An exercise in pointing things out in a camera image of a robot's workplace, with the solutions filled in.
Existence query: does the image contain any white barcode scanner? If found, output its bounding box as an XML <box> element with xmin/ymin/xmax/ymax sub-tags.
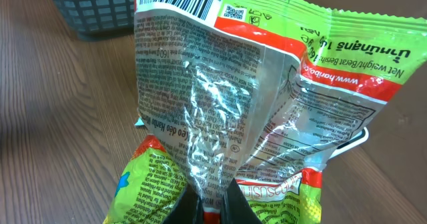
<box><xmin>330</xmin><ymin>127</ymin><xmax>369</xmax><ymax>159</ymax></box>

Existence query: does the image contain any grey plastic shopping basket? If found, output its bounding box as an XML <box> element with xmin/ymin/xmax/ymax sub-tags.
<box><xmin>53</xmin><ymin>0</ymin><xmax>134</xmax><ymax>41</ymax></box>

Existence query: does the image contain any teal snack packet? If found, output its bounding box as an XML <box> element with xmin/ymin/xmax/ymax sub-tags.
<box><xmin>134</xmin><ymin>118</ymin><xmax>145</xmax><ymax>127</ymax></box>

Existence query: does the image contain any green candy bag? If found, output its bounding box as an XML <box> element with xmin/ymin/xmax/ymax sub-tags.
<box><xmin>105</xmin><ymin>0</ymin><xmax>426</xmax><ymax>223</ymax></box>

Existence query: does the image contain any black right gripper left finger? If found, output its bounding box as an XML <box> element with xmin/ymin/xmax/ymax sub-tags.
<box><xmin>162</xmin><ymin>185</ymin><xmax>203</xmax><ymax>224</ymax></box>

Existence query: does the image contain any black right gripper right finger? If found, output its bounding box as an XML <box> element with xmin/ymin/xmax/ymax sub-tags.
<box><xmin>220</xmin><ymin>179</ymin><xmax>262</xmax><ymax>224</ymax></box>

